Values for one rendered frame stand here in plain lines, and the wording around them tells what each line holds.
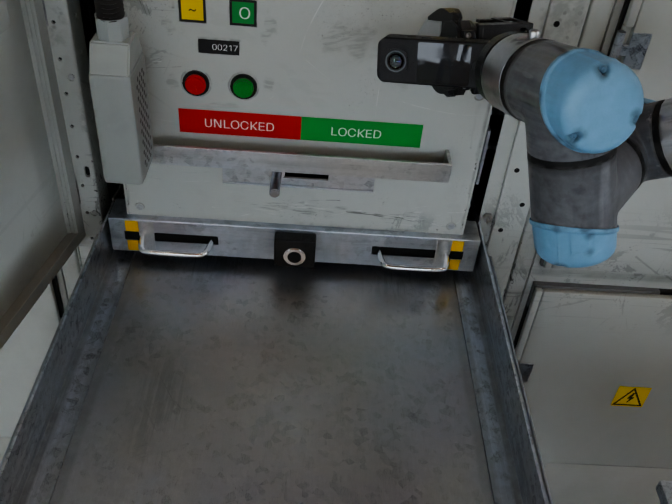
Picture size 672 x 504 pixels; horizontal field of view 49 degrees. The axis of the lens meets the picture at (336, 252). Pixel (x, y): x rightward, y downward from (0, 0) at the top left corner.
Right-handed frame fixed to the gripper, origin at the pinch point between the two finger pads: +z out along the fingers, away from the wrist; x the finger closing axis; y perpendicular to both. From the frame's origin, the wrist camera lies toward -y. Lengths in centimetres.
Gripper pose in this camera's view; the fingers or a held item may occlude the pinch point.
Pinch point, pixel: (418, 40)
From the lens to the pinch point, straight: 91.4
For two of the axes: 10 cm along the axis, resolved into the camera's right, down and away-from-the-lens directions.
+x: 0.0, -9.1, -4.2
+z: -2.6, -4.1, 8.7
